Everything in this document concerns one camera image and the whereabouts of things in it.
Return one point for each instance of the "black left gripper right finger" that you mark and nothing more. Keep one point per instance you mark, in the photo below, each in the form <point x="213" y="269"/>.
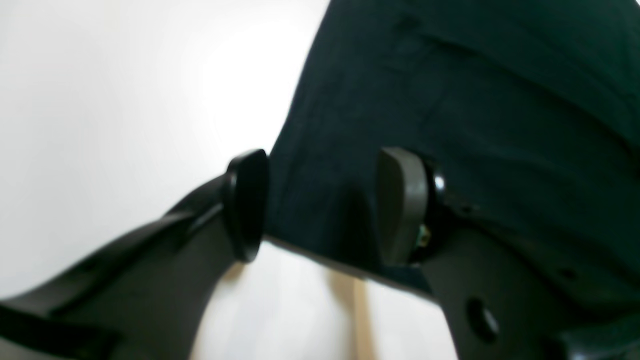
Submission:
<point x="504" y="296"/>

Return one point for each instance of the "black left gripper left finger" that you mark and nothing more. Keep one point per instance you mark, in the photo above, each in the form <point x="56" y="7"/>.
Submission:
<point x="143" y="295"/>

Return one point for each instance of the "black T-shirt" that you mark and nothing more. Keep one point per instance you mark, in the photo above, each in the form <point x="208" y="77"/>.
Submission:
<point x="531" y="108"/>

